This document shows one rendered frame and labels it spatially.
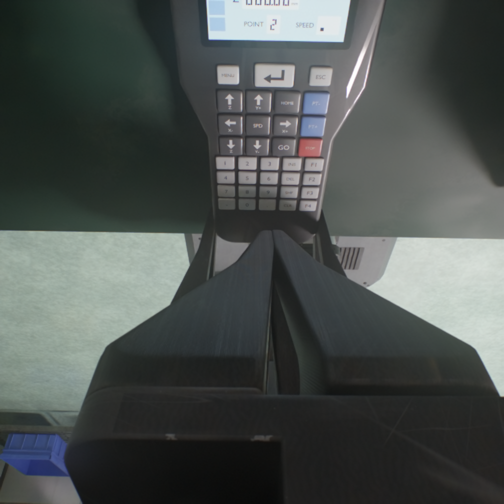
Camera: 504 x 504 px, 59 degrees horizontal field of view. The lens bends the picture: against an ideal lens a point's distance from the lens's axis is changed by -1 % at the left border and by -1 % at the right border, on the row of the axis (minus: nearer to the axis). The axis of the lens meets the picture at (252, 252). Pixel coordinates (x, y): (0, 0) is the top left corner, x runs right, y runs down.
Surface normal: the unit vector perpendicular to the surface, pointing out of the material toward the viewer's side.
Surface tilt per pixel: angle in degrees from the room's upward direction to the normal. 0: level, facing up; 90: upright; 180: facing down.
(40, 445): 90
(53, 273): 0
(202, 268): 81
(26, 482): 90
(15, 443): 90
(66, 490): 90
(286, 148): 0
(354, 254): 0
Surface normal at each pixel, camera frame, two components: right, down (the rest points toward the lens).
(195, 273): 0.01, -0.51
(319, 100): -0.01, 0.77
